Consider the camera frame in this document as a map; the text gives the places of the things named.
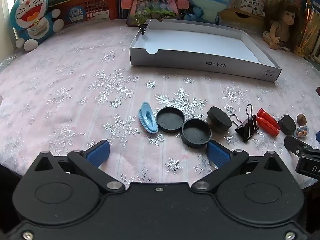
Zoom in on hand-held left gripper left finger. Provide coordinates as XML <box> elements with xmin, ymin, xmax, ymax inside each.
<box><xmin>32</xmin><ymin>140</ymin><xmax>125</xmax><ymax>193</ymax></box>

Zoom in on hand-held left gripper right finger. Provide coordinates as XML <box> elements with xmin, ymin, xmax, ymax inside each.
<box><xmin>191</xmin><ymin>140</ymin><xmax>287</xmax><ymax>193</ymax></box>

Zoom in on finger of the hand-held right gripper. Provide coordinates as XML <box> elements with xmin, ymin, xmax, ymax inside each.
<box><xmin>284</xmin><ymin>136</ymin><xmax>313</xmax><ymax>159</ymax></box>

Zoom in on small round printed badge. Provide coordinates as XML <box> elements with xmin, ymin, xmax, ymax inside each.
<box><xmin>293</xmin><ymin>126</ymin><xmax>310</xmax><ymax>138</ymax></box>

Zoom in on small black round cap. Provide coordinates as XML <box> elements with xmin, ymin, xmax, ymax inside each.
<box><xmin>278</xmin><ymin>114</ymin><xmax>297</xmax><ymax>135</ymax></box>

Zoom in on black round lid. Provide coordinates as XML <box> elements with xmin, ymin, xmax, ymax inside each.
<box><xmin>156</xmin><ymin>107</ymin><xmax>186</xmax><ymax>133</ymax></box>
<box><xmin>181</xmin><ymin>119</ymin><xmax>212</xmax><ymax>149</ymax></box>

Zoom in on large black round cap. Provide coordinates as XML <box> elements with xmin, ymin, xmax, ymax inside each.
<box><xmin>207</xmin><ymin>106</ymin><xmax>233</xmax><ymax>132</ymax></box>

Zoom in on light blue plastic clip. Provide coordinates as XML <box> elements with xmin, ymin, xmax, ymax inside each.
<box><xmin>138</xmin><ymin>102</ymin><xmax>160</xmax><ymax>134</ymax></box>

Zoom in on white cardboard box tray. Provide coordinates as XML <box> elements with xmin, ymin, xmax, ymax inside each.
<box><xmin>129</xmin><ymin>18</ymin><xmax>282</xmax><ymax>83</ymax></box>

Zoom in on red plastic clip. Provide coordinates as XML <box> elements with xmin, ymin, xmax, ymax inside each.
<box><xmin>255</xmin><ymin>108</ymin><xmax>281</xmax><ymax>137</ymax></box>

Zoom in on large black binder clip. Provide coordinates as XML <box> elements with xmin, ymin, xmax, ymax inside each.
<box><xmin>229</xmin><ymin>104</ymin><xmax>260</xmax><ymax>143</ymax></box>

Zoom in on pink snowflake tablecloth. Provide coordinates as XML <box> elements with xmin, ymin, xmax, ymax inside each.
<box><xmin>0</xmin><ymin>17</ymin><xmax>320</xmax><ymax>195</ymax></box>

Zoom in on upright orange glossy books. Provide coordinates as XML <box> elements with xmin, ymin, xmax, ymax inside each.
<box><xmin>299</xmin><ymin>2</ymin><xmax>320</xmax><ymax>63</ymax></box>

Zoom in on brown haired doll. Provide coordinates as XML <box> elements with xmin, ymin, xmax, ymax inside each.
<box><xmin>262</xmin><ymin>0</ymin><xmax>307</xmax><ymax>53</ymax></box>

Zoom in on small black binder clip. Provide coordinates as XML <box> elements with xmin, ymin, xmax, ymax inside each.
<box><xmin>136</xmin><ymin>19</ymin><xmax>148</xmax><ymax>36</ymax></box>

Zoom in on wooden box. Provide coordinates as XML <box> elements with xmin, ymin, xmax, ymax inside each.
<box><xmin>217</xmin><ymin>7</ymin><xmax>265</xmax><ymax>30</ymax></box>

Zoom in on red plastic basket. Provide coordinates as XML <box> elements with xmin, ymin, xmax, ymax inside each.
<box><xmin>47</xmin><ymin>0</ymin><xmax>120</xmax><ymax>29</ymax></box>

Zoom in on white printed cardboard box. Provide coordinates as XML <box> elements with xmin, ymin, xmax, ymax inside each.
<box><xmin>236</xmin><ymin>0</ymin><xmax>265</xmax><ymax>17</ymax></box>

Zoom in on blue white cat plush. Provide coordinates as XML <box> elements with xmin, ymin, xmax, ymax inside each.
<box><xmin>9</xmin><ymin>0</ymin><xmax>65</xmax><ymax>52</ymax></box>

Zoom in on pink triangular toy house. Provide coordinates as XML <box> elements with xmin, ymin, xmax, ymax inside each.
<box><xmin>121</xmin><ymin>0</ymin><xmax>190</xmax><ymax>28</ymax></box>

